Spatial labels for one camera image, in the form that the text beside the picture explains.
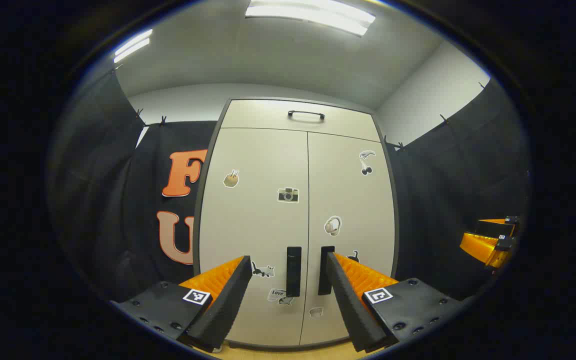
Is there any black door handle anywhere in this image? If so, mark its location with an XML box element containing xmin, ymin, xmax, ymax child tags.
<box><xmin>318</xmin><ymin>245</ymin><xmax>335</xmax><ymax>296</ymax></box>
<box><xmin>286</xmin><ymin>246</ymin><xmax>302</xmax><ymax>298</ymax></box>

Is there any black backdrop cloth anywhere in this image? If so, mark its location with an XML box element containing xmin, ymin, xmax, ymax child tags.
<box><xmin>50</xmin><ymin>67</ymin><xmax>219</xmax><ymax>301</ymax></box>
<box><xmin>384</xmin><ymin>77</ymin><xmax>532</xmax><ymax>302</ymax></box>

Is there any cabinet door with camera sticker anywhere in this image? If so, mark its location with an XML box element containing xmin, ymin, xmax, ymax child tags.
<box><xmin>199</xmin><ymin>127</ymin><xmax>310</xmax><ymax>347</ymax></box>

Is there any cabinet door with headphones sticker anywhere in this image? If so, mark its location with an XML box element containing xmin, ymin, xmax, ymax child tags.
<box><xmin>300</xmin><ymin>131</ymin><xmax>397</xmax><ymax>346</ymax></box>

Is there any grey cabinet drawer front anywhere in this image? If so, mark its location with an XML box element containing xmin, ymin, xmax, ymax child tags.
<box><xmin>220</xmin><ymin>99</ymin><xmax>381</xmax><ymax>142</ymax></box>

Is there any black drawer handle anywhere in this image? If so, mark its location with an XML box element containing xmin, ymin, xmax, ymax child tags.
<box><xmin>288</xmin><ymin>110</ymin><xmax>326</xmax><ymax>121</ymax></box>

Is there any grey double-door shoe cabinet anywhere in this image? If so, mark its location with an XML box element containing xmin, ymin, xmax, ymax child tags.
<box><xmin>193</xmin><ymin>96</ymin><xmax>401</xmax><ymax>349</ymax></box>

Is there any narrow ceiling light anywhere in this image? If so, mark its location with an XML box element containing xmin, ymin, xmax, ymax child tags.
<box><xmin>113</xmin><ymin>29</ymin><xmax>154</xmax><ymax>64</ymax></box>

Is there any wide ceiling light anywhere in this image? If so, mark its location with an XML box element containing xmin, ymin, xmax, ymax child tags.
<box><xmin>245</xmin><ymin>0</ymin><xmax>376</xmax><ymax>37</ymax></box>

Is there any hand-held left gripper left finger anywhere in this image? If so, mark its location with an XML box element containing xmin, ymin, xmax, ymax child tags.
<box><xmin>110</xmin><ymin>255</ymin><xmax>253</xmax><ymax>354</ymax></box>

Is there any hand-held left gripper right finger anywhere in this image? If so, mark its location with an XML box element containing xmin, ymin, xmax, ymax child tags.
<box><xmin>325</xmin><ymin>252</ymin><xmax>464</xmax><ymax>354</ymax></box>

